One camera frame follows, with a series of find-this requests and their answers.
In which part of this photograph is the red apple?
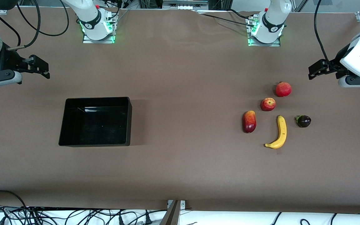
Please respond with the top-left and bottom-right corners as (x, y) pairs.
(260, 97), (276, 112)

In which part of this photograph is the yellow banana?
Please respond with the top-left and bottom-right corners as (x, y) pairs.
(264, 115), (287, 149)

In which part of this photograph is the black plastic box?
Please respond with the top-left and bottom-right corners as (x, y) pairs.
(58, 97), (133, 147)

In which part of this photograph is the red pomegranate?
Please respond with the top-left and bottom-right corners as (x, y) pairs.
(275, 81), (292, 98)

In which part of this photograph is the dark purple eggplant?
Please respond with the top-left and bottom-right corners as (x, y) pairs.
(295, 115), (312, 128)

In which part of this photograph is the red yellow mango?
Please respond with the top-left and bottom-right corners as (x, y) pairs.
(242, 110), (257, 134)

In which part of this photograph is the grey device with ports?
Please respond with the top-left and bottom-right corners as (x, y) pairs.
(162, 0), (209, 11)

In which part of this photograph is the brown paper table cover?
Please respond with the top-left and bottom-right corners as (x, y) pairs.
(0, 7), (360, 215)

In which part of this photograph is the thin black looping cable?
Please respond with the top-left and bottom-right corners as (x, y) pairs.
(17, 0), (70, 37)

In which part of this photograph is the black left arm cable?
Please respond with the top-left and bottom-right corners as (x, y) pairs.
(313, 0), (331, 63)

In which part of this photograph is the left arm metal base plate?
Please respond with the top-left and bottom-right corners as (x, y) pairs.
(247, 16), (281, 47)

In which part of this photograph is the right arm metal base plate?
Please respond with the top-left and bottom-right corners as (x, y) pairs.
(82, 12), (116, 44)

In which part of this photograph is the black cable to arm base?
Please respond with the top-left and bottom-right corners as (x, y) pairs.
(196, 12), (256, 28)

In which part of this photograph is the tangled black cable bundle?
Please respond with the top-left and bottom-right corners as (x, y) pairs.
(0, 190), (168, 225)

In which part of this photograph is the metal camera mount bar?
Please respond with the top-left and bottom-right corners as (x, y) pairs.
(159, 199), (187, 225)

